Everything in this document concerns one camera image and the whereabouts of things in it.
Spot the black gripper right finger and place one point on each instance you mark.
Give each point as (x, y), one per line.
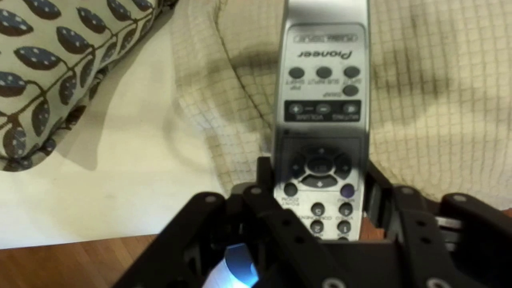
(401, 214)

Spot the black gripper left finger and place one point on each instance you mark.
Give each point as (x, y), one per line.
(266, 203)

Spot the grey remote control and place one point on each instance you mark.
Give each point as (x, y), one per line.
(322, 81)

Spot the beige checked throw blanket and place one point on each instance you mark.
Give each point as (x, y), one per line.
(442, 97)

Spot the leaf patterned throw pillow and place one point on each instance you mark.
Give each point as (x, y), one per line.
(58, 65)

